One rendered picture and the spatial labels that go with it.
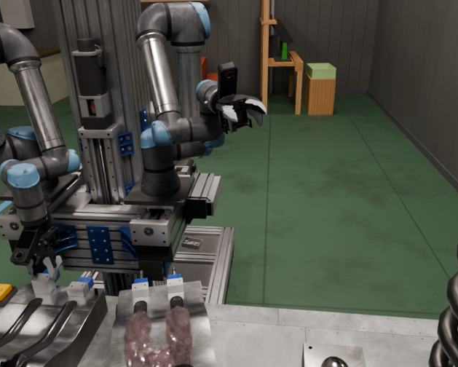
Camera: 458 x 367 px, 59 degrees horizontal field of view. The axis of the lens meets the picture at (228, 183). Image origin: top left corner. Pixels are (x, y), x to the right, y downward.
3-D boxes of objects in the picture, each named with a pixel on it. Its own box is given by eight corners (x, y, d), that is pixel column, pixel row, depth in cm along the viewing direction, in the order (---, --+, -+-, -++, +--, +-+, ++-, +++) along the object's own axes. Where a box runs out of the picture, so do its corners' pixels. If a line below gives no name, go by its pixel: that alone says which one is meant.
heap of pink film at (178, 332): (128, 314, 119) (124, 293, 115) (188, 306, 121) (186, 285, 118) (122, 390, 96) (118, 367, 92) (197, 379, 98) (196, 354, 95)
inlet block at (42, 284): (56, 267, 135) (52, 254, 132) (70, 268, 134) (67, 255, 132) (34, 294, 123) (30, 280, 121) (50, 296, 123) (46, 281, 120)
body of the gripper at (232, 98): (254, 127, 104) (237, 116, 114) (250, 95, 100) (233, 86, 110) (226, 135, 102) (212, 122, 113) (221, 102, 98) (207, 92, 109)
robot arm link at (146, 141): (140, 160, 154) (135, 126, 148) (175, 155, 158) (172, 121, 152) (145, 172, 144) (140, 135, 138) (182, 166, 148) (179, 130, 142)
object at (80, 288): (88, 276, 135) (86, 262, 132) (103, 277, 134) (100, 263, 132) (69, 303, 123) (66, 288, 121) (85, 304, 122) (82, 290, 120)
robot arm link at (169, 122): (126, -5, 125) (157, 137, 112) (161, -6, 128) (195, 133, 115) (126, 20, 135) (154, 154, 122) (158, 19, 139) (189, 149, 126)
